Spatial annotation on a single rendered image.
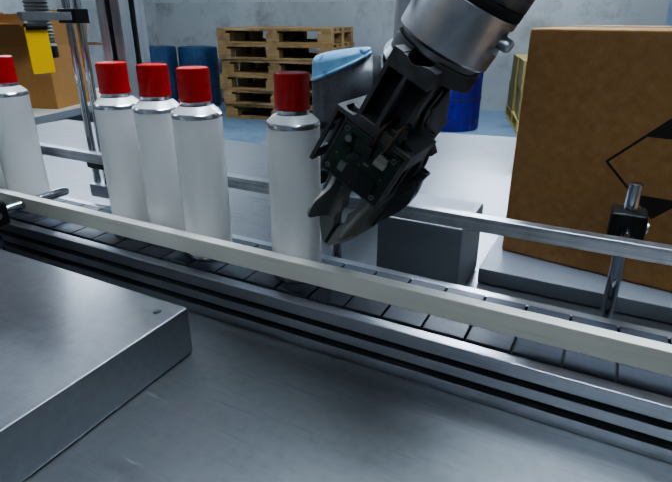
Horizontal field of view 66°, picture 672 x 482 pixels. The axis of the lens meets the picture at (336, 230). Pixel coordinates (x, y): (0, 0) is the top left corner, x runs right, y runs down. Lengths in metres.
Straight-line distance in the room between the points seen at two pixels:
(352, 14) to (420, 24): 6.92
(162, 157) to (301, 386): 0.29
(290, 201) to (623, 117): 0.36
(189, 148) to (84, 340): 0.21
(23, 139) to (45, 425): 0.46
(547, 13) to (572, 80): 6.44
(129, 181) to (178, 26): 7.75
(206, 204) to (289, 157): 0.13
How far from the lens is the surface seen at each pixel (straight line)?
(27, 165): 0.82
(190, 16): 8.26
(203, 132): 0.55
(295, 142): 0.48
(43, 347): 0.50
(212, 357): 0.53
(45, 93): 2.47
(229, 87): 6.41
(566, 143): 0.65
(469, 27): 0.38
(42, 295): 0.59
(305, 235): 0.51
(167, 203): 0.62
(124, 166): 0.65
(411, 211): 0.51
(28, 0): 0.91
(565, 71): 0.64
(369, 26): 7.26
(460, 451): 0.43
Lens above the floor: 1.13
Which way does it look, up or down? 22 degrees down
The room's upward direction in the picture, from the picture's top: straight up
